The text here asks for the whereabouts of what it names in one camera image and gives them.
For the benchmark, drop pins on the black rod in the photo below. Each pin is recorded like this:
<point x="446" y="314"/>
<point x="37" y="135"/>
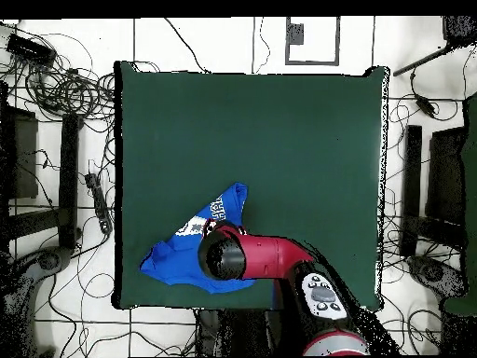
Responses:
<point x="421" y="61"/>

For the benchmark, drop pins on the grey rectangular floor frame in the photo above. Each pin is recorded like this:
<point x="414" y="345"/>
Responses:
<point x="337" y="41"/>

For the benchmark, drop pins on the dark green fabric object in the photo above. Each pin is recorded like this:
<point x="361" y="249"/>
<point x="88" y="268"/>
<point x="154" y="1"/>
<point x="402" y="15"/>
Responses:
<point x="471" y="223"/>

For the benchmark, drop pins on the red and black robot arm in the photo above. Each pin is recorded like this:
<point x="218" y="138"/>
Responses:
<point x="268" y="257"/>

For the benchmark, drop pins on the black power adapter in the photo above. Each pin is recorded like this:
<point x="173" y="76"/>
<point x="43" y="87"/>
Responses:
<point x="425" y="105"/>

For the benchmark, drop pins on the black flat panel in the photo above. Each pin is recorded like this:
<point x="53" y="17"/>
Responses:
<point x="445" y="175"/>
<point x="22" y="156"/>

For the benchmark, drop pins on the long black bar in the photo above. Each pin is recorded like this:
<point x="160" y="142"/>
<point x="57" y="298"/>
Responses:
<point x="69" y="179"/>
<point x="411" y="186"/>

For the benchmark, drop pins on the blue GAME print t-shirt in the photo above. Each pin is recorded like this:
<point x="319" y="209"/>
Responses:
<point x="175" y="261"/>

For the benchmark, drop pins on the black electronics box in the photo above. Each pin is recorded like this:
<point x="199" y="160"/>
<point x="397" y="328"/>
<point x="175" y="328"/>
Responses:
<point x="31" y="50"/>

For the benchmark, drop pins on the dark green table cloth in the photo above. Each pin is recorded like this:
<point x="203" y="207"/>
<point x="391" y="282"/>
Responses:
<point x="261" y="149"/>

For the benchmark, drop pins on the black power strip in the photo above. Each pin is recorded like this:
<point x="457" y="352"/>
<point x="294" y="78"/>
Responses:
<point x="98" y="203"/>

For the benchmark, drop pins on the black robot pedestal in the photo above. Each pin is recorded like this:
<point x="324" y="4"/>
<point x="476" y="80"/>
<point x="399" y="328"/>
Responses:
<point x="231" y="332"/>

